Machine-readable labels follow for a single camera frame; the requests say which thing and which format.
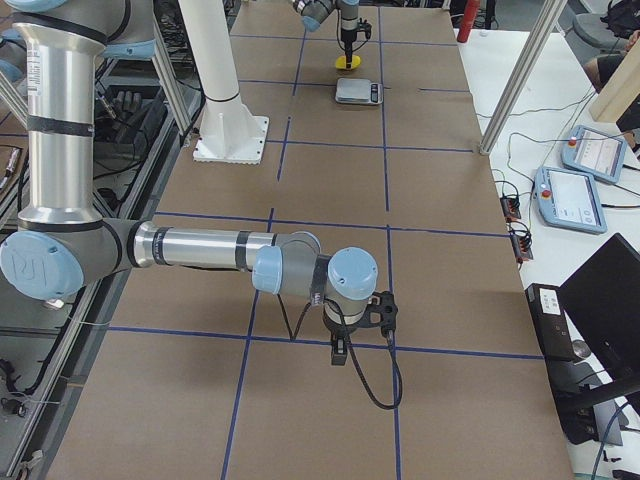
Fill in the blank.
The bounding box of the white camera post with base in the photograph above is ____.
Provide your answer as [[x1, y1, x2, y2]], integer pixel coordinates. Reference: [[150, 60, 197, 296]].
[[179, 0, 269, 164]]

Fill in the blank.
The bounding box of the silver digital kitchen scale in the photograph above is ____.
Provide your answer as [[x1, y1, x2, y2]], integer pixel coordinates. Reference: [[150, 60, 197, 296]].
[[335, 78, 384, 105]]

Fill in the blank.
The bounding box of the aluminium frame post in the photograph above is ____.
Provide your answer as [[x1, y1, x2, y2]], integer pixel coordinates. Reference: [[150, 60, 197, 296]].
[[479, 0, 567, 155]]

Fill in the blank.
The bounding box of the orange circuit board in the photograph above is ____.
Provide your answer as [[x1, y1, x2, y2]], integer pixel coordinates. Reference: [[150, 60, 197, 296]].
[[507, 220, 534, 265], [498, 180, 521, 222]]

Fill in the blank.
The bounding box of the near orange circuit board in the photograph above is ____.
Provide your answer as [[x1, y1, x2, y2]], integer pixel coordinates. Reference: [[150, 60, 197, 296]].
[[507, 220, 534, 265]]

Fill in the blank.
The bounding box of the yellow mango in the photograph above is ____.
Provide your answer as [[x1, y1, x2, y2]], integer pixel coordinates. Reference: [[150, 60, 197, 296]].
[[334, 55, 361, 71]]

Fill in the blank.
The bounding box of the red bottle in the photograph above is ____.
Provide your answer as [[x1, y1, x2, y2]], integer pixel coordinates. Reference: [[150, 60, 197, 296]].
[[456, 0, 481, 43]]

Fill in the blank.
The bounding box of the wooden board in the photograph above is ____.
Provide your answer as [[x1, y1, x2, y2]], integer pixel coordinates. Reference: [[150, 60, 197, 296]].
[[584, 30, 639, 132]]

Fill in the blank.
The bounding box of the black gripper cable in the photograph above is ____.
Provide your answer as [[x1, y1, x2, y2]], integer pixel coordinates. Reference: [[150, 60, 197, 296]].
[[277, 294, 404, 411]]

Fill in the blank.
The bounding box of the black monitor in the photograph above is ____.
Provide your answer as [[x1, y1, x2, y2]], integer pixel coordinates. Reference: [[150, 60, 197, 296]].
[[558, 233, 639, 412]]

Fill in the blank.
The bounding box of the blue teach pendant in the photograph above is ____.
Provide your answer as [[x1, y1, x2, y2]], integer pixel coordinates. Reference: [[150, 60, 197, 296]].
[[534, 166, 607, 234], [561, 125, 627, 184]]

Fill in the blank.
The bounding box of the far blue teach pendant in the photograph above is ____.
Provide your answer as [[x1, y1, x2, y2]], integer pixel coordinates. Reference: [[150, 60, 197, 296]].
[[561, 125, 627, 184]]

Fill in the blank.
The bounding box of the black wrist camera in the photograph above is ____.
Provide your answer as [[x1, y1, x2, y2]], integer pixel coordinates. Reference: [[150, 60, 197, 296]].
[[357, 18, 372, 41], [367, 291, 398, 338]]

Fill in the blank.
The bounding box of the far orange circuit board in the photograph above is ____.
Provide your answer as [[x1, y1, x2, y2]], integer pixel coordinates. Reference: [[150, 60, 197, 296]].
[[498, 180, 521, 222]]

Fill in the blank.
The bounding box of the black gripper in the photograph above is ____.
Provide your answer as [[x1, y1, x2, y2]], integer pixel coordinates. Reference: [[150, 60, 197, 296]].
[[323, 305, 370, 366], [339, 28, 357, 70]]

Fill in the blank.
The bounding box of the near blue teach pendant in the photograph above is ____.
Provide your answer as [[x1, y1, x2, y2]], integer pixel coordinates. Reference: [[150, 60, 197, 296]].
[[534, 166, 607, 234]]

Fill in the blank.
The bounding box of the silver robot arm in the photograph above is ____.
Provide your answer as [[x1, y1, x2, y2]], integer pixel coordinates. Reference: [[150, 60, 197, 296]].
[[1, 1, 378, 365], [291, 0, 361, 70]]

